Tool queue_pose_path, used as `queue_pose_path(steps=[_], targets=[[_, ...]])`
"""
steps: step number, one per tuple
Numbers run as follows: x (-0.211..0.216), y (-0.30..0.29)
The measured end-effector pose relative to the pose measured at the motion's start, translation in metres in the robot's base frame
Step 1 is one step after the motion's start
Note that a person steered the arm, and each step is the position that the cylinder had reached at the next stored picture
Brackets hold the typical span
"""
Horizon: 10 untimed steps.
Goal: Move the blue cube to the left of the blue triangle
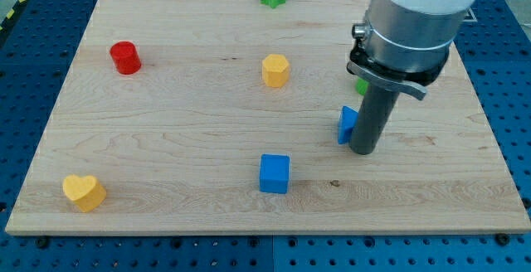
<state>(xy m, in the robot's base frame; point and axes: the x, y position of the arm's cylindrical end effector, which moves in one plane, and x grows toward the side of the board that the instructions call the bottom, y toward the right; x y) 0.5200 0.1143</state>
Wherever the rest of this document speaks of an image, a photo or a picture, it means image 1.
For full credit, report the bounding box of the blue cube block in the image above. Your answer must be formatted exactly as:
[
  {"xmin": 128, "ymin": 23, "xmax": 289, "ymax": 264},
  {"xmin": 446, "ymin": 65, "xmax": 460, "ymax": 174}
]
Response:
[{"xmin": 259, "ymin": 154, "xmax": 290, "ymax": 194}]

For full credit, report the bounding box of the green block behind arm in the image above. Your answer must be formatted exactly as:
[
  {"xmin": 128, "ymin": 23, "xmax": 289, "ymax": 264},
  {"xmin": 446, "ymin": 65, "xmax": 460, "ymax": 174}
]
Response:
[{"xmin": 355, "ymin": 78, "xmax": 369, "ymax": 96}]

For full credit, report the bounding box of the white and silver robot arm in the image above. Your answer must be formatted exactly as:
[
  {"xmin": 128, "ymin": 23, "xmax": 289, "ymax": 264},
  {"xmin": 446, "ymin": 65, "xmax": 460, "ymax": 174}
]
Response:
[{"xmin": 347, "ymin": 0, "xmax": 475, "ymax": 100}]

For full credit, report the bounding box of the blue triangle block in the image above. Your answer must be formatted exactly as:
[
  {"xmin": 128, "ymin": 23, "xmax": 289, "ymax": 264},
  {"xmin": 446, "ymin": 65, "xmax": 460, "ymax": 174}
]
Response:
[{"xmin": 338, "ymin": 106, "xmax": 358, "ymax": 144}]

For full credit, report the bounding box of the yellow hexagon block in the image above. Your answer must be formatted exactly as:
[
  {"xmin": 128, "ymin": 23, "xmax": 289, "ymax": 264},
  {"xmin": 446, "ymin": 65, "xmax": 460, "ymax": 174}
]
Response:
[{"xmin": 262, "ymin": 54, "xmax": 290, "ymax": 88}]

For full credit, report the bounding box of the light wooden board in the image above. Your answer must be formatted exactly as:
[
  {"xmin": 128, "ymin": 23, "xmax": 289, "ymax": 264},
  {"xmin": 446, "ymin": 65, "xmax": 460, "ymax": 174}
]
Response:
[{"xmin": 6, "ymin": 0, "xmax": 530, "ymax": 236}]

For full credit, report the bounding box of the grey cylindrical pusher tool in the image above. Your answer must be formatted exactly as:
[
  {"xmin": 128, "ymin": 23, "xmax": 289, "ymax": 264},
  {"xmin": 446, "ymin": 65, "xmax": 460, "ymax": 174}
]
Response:
[{"xmin": 349, "ymin": 85, "xmax": 399, "ymax": 155}]

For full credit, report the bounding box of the red cylinder block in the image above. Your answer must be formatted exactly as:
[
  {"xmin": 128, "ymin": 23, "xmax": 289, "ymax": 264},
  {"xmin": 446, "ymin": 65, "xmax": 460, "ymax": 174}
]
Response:
[{"xmin": 110, "ymin": 41, "xmax": 142, "ymax": 75}]

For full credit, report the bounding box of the yellow heart block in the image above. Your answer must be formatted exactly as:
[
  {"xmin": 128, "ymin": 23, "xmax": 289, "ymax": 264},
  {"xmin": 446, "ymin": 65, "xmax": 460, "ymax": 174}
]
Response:
[{"xmin": 62, "ymin": 174, "xmax": 107, "ymax": 213}]

